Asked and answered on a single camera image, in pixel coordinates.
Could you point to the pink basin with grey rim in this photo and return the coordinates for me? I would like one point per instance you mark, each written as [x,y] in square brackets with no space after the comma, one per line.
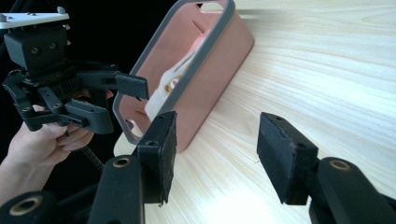
[218,71]

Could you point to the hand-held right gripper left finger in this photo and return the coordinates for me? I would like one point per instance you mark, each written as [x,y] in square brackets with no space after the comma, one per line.
[155,155]

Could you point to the beige glove with orange patch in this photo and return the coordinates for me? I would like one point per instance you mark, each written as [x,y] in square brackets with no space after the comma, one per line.
[168,84]

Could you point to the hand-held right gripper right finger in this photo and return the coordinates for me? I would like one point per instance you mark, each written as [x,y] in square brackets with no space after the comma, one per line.
[285,158]

